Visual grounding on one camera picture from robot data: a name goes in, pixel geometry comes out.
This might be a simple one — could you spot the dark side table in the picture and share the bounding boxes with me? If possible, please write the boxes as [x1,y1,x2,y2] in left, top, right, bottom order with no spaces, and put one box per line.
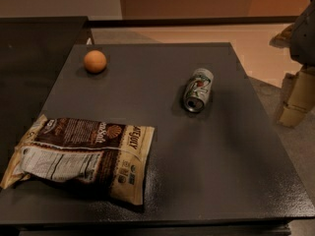
[0,16,92,175]

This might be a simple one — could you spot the brown cream chip bag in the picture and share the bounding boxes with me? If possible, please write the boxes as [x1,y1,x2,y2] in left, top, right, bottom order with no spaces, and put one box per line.
[1,115,155,206]

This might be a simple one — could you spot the silver green 7up can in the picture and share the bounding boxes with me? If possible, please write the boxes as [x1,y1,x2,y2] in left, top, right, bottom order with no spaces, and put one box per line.
[183,68,214,113]

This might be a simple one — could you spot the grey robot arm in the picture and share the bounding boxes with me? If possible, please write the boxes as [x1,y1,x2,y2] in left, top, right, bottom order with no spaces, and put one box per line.
[276,1,315,128]

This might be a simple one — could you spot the orange ball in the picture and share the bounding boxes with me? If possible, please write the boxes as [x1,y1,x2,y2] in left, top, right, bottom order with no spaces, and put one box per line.
[84,50,107,74]

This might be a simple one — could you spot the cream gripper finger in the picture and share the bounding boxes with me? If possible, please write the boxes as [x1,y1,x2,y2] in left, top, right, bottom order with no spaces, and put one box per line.
[278,66,315,127]

